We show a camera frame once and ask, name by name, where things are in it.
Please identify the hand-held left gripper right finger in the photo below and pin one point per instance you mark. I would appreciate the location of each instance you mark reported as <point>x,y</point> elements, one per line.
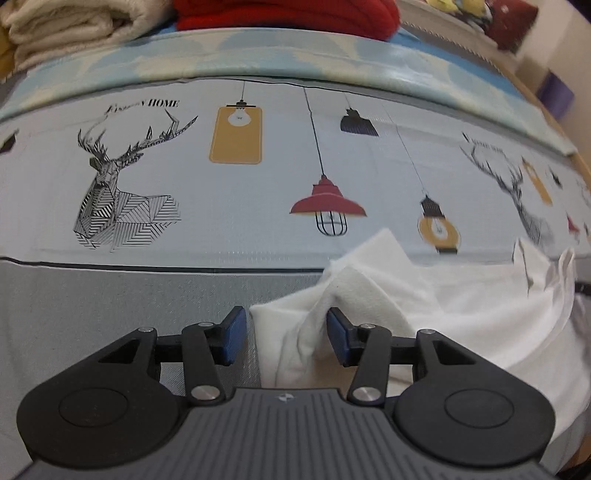
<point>337,337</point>

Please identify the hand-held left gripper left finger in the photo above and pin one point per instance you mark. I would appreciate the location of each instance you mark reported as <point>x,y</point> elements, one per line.
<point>233,333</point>

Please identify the white long-sleeved shirt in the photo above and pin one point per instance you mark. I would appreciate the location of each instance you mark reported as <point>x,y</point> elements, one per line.
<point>438,318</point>

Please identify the grey printed bed sheet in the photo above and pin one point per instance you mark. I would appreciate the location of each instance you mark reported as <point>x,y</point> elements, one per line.
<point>231,221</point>

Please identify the light blue patterned blanket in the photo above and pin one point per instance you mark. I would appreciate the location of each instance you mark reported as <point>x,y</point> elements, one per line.
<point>323,55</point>

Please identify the folded red blanket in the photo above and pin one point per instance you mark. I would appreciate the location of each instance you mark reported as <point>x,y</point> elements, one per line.
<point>295,16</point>

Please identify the purple rolled mat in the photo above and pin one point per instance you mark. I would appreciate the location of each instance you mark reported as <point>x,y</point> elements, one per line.
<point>556,94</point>

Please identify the folded cream blanket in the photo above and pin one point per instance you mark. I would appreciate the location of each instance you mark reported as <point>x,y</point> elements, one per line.
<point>69,27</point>

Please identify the yellow plush toy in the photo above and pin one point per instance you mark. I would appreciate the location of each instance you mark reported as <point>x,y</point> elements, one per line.
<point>457,5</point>

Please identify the dark red cushion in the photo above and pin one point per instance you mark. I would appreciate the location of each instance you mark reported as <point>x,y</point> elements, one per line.
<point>510,23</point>

